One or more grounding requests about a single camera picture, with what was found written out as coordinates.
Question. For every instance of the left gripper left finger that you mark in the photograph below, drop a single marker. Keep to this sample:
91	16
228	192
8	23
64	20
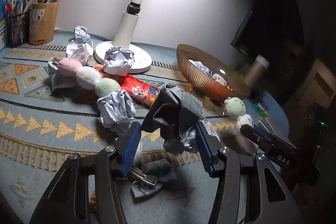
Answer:
66	199

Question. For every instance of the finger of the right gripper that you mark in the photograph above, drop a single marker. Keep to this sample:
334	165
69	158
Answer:
275	148

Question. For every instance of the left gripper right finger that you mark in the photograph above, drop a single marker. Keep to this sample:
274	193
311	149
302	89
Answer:
268	198

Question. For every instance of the pastel dango plush front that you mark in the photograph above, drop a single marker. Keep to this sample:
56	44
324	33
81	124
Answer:
236	110

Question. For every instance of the pastel dango plush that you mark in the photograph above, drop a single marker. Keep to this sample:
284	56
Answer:
236	110
88	78

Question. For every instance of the blue denim hair clip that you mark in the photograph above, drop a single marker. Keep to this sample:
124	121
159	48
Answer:
151	178

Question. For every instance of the large paper ball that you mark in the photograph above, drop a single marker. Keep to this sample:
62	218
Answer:
117	111

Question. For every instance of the red snack packet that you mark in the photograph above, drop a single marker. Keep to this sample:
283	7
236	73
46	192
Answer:
138	90

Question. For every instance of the small paper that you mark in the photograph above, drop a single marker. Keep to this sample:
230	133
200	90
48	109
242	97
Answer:
81	35

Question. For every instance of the stacked books at right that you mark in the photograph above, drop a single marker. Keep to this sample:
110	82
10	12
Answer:
263	124

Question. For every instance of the gold thermos bottle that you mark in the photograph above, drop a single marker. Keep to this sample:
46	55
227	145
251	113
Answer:
259	66

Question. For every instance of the hello kitty plush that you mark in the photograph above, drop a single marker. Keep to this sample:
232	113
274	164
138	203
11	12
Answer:
220	79

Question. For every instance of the amber ribbed glass bowl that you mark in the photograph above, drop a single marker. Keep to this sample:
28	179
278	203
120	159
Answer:
206	84

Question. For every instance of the patterned blue table mat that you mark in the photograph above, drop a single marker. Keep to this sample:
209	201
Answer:
41	127

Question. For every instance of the crumpled paper in bowl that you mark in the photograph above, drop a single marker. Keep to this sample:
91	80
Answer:
202	68

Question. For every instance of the dark monitor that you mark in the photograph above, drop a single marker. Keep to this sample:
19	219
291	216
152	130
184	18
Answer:
278	30

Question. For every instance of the white desk lamp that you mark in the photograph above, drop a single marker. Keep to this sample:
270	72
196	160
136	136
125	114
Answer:
123	38

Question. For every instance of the black mesh pen holder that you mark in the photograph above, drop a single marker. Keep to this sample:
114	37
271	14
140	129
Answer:
18	29

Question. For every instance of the cardboard pen holder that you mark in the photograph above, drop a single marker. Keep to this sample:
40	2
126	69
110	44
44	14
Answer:
42	22

